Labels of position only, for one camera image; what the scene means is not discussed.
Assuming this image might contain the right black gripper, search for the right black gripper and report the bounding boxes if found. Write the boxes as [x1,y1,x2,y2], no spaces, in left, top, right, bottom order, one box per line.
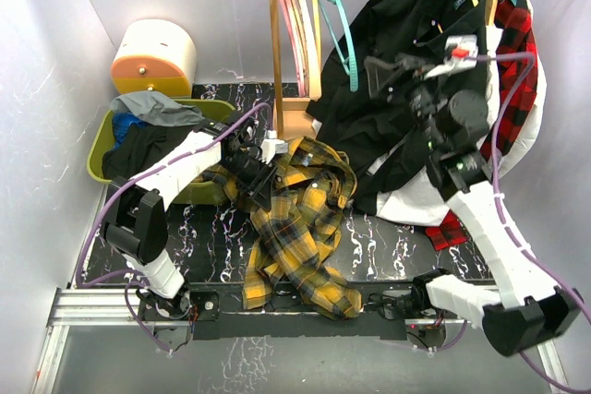
[365,55,450,153]

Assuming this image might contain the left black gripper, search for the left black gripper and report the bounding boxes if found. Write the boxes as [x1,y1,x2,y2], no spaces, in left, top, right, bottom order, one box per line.
[221,150,277,212]

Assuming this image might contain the teal plastic hanger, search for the teal plastic hanger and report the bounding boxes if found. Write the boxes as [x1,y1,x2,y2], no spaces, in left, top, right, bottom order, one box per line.
[311,0,360,92]

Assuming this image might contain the yellow plaid shirt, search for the yellow plaid shirt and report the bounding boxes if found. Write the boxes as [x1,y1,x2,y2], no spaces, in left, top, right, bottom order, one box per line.
[201,137,362,319]

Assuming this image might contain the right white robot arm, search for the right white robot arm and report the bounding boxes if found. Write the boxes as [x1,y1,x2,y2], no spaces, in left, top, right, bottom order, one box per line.
[364,48,582,356]

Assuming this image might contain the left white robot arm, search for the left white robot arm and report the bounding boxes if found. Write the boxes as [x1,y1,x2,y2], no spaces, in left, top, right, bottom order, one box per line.
[100,116,288,319]

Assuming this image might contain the black hanging shirt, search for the black hanging shirt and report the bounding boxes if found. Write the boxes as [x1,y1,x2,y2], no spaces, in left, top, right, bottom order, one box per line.
[307,0,487,215]

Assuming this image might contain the cream plastic hanger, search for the cream plastic hanger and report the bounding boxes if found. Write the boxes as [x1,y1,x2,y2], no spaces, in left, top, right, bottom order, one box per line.
[297,0,321,101]

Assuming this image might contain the red plaid hanging shirt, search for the red plaid hanging shirt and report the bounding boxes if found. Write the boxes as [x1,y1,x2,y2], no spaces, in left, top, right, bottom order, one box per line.
[424,0,541,251]

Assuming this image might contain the pink plastic hanger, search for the pink plastic hanger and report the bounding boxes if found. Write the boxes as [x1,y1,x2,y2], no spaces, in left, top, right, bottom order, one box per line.
[280,0,306,97]

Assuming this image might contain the olive green laundry bin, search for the olive green laundry bin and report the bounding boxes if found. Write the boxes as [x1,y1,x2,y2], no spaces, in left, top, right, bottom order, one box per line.
[87,98,235,205]

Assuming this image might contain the grey garment in bin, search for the grey garment in bin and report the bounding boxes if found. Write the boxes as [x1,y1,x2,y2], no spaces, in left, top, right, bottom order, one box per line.
[110,90,204,127]

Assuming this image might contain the white quilted jacket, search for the white quilted jacket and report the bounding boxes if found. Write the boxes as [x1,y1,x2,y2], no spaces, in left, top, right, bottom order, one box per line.
[376,0,547,226]

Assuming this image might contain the blue garment in bin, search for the blue garment in bin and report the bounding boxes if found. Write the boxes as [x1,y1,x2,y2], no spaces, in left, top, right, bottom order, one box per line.
[112,113,148,149]

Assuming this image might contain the cream round drawer box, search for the cream round drawer box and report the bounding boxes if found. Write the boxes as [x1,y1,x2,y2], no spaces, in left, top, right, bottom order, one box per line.
[111,19,198,98]

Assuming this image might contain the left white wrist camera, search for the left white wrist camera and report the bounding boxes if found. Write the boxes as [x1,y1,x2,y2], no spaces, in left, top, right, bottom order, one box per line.
[260,130,289,164]

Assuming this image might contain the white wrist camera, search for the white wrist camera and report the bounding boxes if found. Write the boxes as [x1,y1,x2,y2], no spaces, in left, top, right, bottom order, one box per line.
[424,35,478,79]
[260,130,289,164]

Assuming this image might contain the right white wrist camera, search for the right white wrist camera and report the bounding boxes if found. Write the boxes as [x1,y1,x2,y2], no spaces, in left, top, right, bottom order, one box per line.
[424,35,478,79]

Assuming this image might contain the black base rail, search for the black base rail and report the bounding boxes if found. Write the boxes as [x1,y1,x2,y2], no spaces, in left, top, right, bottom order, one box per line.
[136,281,464,344]

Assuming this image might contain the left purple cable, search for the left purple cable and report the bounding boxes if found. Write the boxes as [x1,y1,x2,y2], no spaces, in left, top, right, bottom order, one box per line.
[73,101,278,353]

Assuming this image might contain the aluminium table frame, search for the aluminium table frame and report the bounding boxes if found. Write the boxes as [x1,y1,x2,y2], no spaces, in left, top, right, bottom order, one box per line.
[30,190,573,394]

